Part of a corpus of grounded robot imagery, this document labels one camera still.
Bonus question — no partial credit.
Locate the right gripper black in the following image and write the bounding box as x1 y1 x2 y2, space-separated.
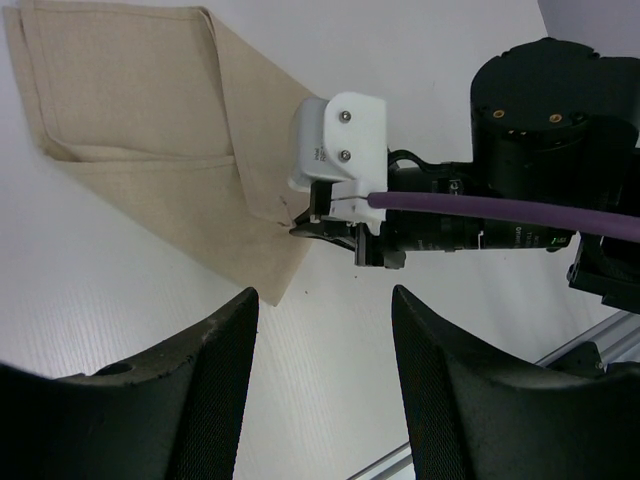
289 150 574 268

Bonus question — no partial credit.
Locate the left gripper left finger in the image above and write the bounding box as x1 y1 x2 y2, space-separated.
1 288 259 479

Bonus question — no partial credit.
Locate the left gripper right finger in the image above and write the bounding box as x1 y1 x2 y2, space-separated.
391 286 639 479

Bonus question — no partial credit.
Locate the beige cloth napkin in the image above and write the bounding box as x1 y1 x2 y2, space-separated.
3 1 309 305

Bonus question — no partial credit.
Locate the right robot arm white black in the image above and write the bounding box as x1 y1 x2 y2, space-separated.
290 38 639 313

